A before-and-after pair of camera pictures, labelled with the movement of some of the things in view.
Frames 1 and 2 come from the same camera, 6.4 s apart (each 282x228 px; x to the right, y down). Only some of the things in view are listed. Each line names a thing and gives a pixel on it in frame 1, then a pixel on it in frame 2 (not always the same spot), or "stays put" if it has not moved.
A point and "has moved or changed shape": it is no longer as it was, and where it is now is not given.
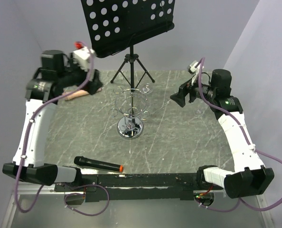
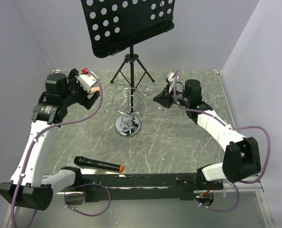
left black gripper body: (72, 78) → (77, 93)
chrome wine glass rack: (130, 105) has moved or changed shape
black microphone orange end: (86, 162) stays put
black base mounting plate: (180, 185) stays put
